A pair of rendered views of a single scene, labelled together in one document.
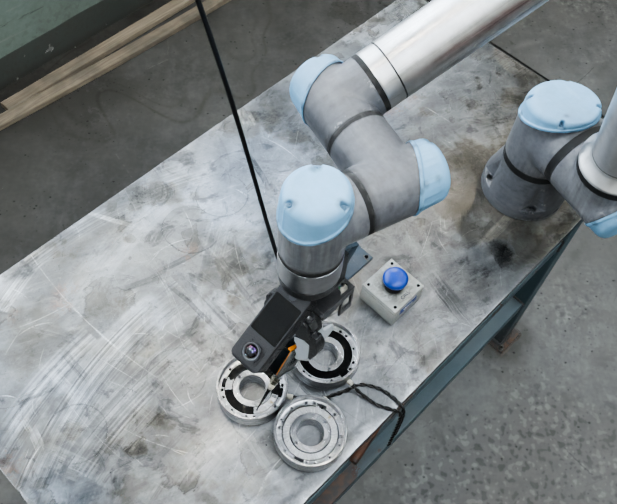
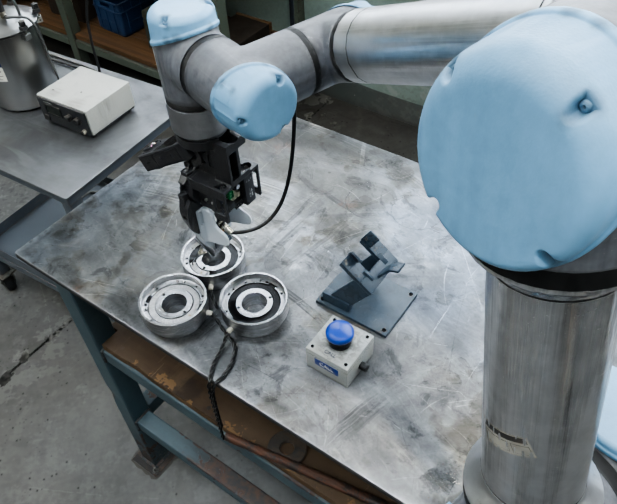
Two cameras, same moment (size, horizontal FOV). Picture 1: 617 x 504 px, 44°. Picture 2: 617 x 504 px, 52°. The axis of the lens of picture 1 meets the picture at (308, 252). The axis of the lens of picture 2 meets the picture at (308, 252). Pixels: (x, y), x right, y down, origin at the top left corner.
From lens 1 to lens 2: 0.91 m
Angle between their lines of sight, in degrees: 51
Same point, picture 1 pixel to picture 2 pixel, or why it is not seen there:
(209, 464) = (153, 254)
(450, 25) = (406, 14)
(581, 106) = not seen: outside the picture
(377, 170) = (224, 45)
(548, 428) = not seen: outside the picture
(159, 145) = not seen: hidden behind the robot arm
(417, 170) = (231, 68)
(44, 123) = not seen: hidden behind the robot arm
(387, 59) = (358, 13)
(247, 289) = (319, 247)
